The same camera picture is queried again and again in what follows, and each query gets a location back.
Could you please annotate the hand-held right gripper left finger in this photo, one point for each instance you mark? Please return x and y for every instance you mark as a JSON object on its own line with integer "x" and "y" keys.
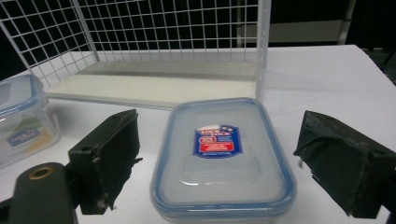
{"x": 106, "y": 155}

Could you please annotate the small clear food container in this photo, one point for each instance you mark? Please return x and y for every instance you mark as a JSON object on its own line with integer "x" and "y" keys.
{"x": 21, "y": 124}

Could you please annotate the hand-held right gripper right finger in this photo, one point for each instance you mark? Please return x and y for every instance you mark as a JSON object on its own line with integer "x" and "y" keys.
{"x": 348, "y": 168}

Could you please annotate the large clear food container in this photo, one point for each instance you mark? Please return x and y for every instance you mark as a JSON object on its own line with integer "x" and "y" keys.
{"x": 218, "y": 183}

